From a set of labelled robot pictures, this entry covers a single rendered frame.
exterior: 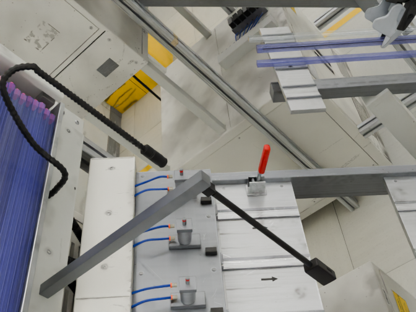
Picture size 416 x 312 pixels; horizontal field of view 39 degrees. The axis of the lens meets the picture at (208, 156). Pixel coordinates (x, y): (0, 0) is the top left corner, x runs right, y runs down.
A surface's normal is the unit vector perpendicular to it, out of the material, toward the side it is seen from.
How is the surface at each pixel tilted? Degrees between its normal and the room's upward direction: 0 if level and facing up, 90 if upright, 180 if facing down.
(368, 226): 0
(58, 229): 90
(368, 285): 0
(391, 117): 90
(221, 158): 90
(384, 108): 90
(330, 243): 0
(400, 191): 43
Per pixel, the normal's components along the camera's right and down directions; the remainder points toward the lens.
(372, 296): -0.67, -0.52
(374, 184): 0.07, 0.66
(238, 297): 0.01, -0.75
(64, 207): 0.74, -0.54
